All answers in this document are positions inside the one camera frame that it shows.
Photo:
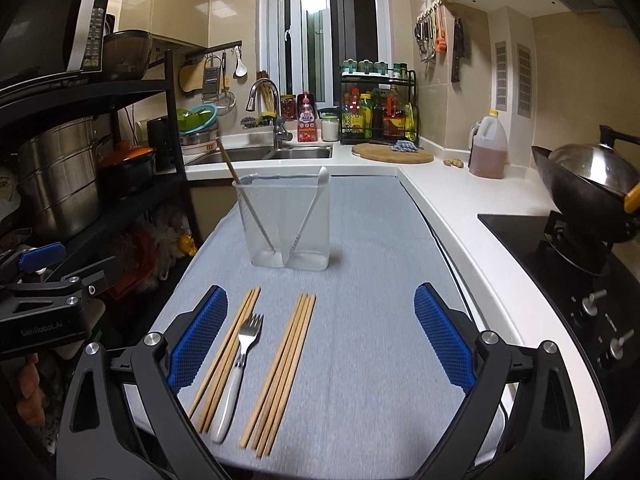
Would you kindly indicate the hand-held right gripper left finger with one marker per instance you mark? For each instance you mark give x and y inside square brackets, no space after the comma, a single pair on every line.
[197,340]

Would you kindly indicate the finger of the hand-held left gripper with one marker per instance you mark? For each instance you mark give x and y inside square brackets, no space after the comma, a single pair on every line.
[95,280]
[42,256]

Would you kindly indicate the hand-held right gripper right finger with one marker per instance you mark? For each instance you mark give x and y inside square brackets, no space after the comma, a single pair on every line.
[445,340]

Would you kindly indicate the clear plastic utensil holder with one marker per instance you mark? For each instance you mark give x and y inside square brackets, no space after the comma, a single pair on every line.
[280,200]

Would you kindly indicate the person's left hand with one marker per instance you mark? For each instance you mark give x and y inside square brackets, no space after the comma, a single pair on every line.
[30,385]

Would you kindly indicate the red plastic bag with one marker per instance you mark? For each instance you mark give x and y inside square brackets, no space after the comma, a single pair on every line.
[140,260]

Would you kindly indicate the steel stockpot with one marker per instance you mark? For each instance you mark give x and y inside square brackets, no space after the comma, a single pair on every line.
[60,180]

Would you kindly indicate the grey woven table mat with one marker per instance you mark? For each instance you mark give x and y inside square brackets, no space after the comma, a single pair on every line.
[360,320]

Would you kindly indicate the yellow plastic bag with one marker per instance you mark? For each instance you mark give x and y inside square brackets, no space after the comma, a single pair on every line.
[184,245]

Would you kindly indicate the black glass stove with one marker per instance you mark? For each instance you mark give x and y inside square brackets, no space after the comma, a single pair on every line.
[540,270]

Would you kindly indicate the black pot with orange lid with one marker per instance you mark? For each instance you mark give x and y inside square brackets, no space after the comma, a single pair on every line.
[125,165]

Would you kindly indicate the stove knob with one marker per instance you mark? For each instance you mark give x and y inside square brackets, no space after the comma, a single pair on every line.
[590,304]
[617,349]

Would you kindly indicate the black jug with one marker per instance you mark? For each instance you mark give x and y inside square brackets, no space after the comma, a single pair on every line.
[160,142]

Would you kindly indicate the black burner grate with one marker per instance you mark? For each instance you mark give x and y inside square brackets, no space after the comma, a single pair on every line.
[575,250]

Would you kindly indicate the black metal shelf rack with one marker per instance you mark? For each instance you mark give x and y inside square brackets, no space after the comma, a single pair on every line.
[100,92]

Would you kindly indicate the steel basin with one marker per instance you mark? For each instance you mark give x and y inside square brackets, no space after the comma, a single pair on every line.
[200,137]

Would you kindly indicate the ginger root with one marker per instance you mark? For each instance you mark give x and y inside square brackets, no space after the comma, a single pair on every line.
[453,162]

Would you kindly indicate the cooking oil jug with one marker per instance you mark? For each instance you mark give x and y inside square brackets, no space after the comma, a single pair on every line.
[487,155]

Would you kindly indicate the steel sink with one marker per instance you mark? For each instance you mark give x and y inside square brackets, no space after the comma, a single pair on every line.
[240,154]

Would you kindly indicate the green plastic basin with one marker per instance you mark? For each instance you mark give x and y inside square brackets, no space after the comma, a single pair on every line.
[197,119]

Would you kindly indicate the round wooden cutting board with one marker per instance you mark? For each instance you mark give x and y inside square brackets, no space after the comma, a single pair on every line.
[380,154]

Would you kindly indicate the grey blue cloth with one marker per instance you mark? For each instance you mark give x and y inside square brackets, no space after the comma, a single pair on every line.
[405,146]

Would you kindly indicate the black wok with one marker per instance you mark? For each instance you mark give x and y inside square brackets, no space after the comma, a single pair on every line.
[585,180]

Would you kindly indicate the dark glass bowl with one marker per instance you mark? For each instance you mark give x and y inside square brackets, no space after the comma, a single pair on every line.
[125,55]

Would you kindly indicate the hanging wooden cutting board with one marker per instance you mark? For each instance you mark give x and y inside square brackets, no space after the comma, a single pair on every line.
[190,77]

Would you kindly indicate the microwave oven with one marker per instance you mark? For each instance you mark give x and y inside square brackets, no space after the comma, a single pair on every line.
[40,30]

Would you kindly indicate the chrome faucet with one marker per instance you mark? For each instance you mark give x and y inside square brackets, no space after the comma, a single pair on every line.
[276,125]

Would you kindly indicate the metal grater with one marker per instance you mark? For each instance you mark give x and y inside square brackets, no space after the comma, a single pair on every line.
[212,77]

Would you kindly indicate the row of sauce bottles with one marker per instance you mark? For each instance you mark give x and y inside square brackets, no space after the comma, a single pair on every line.
[375,115]

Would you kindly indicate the black spice rack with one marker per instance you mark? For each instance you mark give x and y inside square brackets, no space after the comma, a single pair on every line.
[413,105]

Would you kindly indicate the white jar with black lid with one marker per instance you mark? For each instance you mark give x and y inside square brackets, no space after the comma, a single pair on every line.
[330,129]

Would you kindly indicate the pink refill pouch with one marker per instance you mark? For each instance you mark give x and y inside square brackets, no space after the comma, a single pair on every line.
[307,120]

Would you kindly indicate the jar of red chillies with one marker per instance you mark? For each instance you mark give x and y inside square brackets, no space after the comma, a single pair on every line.
[288,106]

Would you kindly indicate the wooden chopstick bundle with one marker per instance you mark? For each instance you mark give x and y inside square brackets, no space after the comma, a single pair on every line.
[270,92]

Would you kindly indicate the white ladle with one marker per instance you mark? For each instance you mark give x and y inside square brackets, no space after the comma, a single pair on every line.
[240,67]

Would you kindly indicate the row of spice jars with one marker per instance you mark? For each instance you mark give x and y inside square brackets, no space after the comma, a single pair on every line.
[372,67]

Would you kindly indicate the hanging cleaver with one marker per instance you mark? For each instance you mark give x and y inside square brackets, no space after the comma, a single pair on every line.
[459,55]

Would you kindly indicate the orange peeler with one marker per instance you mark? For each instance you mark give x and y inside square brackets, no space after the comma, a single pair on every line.
[440,40]

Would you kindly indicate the hanging metal kitchen tools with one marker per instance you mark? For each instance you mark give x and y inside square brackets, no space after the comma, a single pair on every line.
[425,40]

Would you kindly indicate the white framed window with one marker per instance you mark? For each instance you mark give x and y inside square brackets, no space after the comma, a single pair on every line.
[320,30]

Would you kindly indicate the black wall hook rail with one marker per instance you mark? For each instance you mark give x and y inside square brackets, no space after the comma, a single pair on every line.
[215,49]

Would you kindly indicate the wall vent grille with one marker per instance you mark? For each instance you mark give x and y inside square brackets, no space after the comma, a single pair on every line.
[501,77]
[524,79]

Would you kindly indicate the white wall hook rail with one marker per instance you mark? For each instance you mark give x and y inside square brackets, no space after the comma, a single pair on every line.
[430,7]

